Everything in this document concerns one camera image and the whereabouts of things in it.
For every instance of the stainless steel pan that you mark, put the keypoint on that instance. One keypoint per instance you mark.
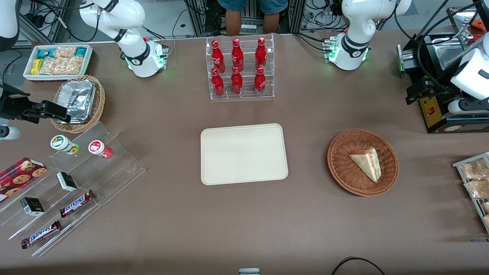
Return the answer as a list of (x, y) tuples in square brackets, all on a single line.
[(452, 53)]

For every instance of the clear acrylic bottle rack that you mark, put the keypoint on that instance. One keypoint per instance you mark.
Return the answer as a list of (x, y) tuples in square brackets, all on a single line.
[(248, 95)]

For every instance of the teal snack packet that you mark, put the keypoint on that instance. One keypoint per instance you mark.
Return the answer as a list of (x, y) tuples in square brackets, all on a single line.
[(44, 53), (81, 51)]

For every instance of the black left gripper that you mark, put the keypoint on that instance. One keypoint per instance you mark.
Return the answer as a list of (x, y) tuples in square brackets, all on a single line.
[(436, 86)]

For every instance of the brown chocolate bar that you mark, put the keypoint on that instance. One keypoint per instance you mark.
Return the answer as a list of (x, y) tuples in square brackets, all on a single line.
[(76, 204), (41, 234)]

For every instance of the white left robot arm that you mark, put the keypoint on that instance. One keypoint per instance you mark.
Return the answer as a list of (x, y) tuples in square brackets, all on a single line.
[(353, 49)]

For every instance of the white power strip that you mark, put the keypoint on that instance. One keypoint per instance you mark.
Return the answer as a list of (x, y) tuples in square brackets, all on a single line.
[(328, 17)]

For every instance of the green lidded drink cup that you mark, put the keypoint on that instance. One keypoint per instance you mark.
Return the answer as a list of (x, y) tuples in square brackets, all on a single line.
[(61, 143)]

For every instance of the small tan wicker basket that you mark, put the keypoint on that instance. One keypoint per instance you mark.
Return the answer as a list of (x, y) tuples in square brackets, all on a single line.
[(100, 99)]

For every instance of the red sausage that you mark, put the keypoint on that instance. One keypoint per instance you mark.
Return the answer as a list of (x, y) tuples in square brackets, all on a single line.
[(479, 25)]

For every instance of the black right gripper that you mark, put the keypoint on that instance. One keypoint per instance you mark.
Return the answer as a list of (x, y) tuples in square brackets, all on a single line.
[(10, 106)]

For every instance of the large brown wicker basket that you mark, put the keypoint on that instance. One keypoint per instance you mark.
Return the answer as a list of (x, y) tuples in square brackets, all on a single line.
[(344, 168)]

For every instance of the black hot food display case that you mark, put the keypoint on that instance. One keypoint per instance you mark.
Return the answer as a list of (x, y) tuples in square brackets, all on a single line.
[(429, 114)]

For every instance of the clear bag of biscuits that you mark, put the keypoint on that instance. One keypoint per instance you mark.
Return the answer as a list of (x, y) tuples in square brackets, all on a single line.
[(486, 207), (477, 189), (473, 170)]

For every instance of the white rectangular snack box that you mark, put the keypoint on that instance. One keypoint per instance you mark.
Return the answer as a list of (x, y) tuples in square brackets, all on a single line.
[(27, 74)]

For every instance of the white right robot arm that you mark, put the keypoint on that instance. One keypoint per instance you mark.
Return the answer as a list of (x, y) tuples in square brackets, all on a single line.
[(141, 57)]

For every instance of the grey power strip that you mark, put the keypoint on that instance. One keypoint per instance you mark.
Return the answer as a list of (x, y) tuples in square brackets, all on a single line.
[(250, 29)]

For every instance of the red cookie box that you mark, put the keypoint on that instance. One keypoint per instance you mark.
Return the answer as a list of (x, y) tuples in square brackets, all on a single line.
[(19, 177)]

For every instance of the cream rectangular tray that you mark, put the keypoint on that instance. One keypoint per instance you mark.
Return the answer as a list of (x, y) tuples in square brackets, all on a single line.
[(244, 154)]

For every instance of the yellow snack packet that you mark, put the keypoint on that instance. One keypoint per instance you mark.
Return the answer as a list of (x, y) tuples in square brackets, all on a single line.
[(35, 67)]

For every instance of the triangular sandwich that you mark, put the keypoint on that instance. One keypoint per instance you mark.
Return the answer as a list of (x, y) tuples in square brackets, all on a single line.
[(366, 162)]

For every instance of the red lidded drink cup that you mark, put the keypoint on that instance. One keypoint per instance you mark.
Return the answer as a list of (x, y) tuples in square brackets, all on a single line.
[(97, 147)]

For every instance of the clear acrylic stepped display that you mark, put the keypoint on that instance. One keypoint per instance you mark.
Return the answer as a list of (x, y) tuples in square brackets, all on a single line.
[(122, 168)]

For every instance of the red cola bottle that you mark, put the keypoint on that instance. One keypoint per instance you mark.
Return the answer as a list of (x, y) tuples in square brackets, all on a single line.
[(217, 57), (261, 55), (236, 82), (217, 84), (237, 56), (259, 82)]

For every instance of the clear bag of crackers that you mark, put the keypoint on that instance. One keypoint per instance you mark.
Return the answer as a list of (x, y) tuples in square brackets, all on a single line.
[(65, 52), (61, 65)]

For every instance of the person in denim shorts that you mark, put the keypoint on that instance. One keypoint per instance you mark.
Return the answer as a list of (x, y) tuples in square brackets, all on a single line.
[(233, 21)]

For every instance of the small black carton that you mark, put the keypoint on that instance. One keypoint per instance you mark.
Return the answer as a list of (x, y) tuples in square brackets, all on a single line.
[(32, 206), (67, 181)]

